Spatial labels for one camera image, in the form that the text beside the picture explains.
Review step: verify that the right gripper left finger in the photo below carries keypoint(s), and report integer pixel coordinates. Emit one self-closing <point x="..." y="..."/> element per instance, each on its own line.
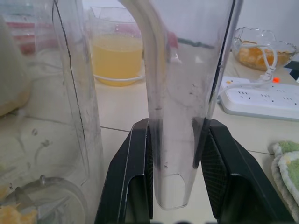
<point x="121" y="182"/>

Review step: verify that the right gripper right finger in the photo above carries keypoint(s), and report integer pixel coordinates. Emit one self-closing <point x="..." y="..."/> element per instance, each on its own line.
<point x="240" y="186"/>

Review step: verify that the clear plastic blender jar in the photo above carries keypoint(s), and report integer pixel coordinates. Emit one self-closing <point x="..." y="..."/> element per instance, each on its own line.
<point x="172" y="116"/>

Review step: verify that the peeled orange segment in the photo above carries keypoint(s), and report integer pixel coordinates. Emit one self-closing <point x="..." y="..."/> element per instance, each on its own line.
<point x="14" y="214"/>

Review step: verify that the heap of orange segments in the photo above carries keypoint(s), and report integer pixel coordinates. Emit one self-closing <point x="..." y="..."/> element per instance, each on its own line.
<point x="252" y="56"/>

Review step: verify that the cream blender base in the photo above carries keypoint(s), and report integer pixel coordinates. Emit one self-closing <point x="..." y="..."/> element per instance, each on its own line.
<point x="11" y="70"/>

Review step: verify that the green and white towel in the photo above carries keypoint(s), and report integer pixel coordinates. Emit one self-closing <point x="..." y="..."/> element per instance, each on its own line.
<point x="289" y="168"/>

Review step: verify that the white power strip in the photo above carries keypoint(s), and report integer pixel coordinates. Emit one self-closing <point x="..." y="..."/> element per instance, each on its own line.
<point x="257" y="100"/>

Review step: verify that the small black device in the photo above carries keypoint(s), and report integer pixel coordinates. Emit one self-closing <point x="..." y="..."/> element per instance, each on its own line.
<point x="293" y="70"/>

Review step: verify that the scalloped clear glass bowl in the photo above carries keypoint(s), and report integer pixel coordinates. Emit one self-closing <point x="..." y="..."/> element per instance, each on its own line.
<point x="257" y="35"/>

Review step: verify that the pink lidded container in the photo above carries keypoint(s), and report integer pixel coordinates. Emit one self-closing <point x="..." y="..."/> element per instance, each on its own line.
<point x="25" y="44"/>

